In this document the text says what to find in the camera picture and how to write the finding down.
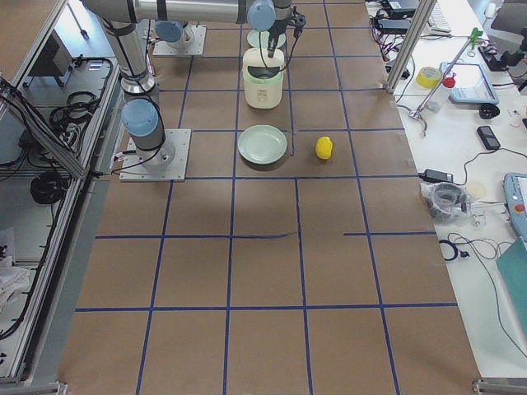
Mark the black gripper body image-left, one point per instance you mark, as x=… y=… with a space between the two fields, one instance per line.
x=274 y=35

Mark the white rice cooker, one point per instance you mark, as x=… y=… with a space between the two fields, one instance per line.
x=263 y=78

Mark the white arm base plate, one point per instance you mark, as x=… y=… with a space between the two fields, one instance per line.
x=169 y=163
x=176 y=40

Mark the green plate image-right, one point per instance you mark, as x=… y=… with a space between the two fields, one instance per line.
x=257 y=39

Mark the yellow toy potato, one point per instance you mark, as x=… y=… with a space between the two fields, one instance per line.
x=324 y=148

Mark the yellow tape roll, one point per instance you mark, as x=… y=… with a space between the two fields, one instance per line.
x=428 y=77

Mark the plastic bag with tape rolls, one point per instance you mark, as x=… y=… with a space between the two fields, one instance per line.
x=447 y=203

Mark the black phone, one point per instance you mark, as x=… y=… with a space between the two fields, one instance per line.
x=488 y=138

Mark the teach pendant tablet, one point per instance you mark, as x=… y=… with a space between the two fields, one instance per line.
x=472 y=86

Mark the silver robot arm image-left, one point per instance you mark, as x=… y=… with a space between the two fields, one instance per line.
x=141 y=115

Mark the green plate image-left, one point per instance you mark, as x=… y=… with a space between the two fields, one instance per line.
x=262 y=144

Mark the aluminium frame post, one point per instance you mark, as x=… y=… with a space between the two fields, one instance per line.
x=418 y=23

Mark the black power adapter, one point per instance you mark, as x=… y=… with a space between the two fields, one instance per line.
x=436 y=176

